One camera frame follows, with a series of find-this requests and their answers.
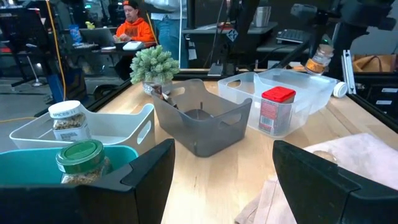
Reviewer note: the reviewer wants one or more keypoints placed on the clear plastic bin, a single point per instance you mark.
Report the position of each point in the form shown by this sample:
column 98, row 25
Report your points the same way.
column 311, row 84
column 236, row 93

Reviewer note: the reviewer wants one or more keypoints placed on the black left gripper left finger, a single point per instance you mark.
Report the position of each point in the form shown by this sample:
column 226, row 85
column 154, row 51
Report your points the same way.
column 93, row 205

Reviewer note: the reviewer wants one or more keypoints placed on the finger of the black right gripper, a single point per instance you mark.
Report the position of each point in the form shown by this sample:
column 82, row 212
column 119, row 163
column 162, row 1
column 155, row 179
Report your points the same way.
column 340, row 49
column 314, row 35

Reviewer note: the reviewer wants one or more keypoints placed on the blue packet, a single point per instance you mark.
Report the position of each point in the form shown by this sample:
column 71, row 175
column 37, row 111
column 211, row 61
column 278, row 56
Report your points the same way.
column 75, row 34

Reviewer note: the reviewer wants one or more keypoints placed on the white case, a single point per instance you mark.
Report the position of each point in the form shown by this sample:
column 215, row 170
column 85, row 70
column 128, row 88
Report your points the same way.
column 133, row 45

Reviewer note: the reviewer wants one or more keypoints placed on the metal cup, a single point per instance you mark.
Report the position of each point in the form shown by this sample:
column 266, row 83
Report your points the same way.
column 261, row 17

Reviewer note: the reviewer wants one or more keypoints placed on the black keyboard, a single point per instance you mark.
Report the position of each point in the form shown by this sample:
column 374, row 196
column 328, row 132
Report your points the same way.
column 290, row 35

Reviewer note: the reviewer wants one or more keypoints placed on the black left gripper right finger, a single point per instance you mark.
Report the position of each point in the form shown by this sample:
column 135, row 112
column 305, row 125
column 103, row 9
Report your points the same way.
column 335, row 202

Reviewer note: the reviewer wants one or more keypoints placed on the silver aluminium bracket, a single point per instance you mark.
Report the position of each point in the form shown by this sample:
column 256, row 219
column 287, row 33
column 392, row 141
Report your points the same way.
column 349, row 71

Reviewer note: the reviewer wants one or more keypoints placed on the green artificial plant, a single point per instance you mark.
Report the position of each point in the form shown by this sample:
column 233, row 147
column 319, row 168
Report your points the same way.
column 154, row 63

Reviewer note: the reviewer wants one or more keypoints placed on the white-lid spice jar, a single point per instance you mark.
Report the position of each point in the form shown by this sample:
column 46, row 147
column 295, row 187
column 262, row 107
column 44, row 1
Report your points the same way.
column 70, row 124
column 340, row 89

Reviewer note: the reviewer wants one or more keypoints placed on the green-lid spice jar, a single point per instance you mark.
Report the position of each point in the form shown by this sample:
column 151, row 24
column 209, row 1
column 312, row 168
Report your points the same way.
column 81, row 154

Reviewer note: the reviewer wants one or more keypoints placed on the person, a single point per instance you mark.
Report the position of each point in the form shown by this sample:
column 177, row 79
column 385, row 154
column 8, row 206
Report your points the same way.
column 169, row 34
column 135, row 29

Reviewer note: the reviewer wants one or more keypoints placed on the grey laptop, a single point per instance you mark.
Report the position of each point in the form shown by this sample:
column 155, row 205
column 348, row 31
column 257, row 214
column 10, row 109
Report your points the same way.
column 98, row 36

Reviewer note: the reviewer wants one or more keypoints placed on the teal plastic bin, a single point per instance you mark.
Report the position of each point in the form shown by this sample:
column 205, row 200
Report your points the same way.
column 31, row 165

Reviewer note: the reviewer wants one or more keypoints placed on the orange brown mix packet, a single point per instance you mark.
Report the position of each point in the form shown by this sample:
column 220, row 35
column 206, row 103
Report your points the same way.
column 162, row 93

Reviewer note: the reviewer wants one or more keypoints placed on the light grey plastic bin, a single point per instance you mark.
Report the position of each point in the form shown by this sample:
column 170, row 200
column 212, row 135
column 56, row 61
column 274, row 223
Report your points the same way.
column 124, row 124

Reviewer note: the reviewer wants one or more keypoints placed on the smoky translucent plastic bin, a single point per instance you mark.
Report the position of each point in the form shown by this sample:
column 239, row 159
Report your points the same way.
column 202, row 137

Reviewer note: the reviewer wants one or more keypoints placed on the beige cloth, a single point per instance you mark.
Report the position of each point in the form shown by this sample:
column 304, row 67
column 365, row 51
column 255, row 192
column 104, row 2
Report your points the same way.
column 357, row 155

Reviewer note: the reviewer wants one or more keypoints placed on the diamond-shaped tag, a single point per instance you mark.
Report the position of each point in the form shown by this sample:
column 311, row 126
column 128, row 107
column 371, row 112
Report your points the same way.
column 232, row 35

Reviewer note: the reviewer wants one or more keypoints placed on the brown bag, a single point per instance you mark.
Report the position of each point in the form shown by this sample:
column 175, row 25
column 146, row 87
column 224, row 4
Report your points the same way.
column 373, row 63

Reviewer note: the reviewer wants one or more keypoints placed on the red-lid spice tin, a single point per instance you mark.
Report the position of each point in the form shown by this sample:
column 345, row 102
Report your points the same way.
column 276, row 112

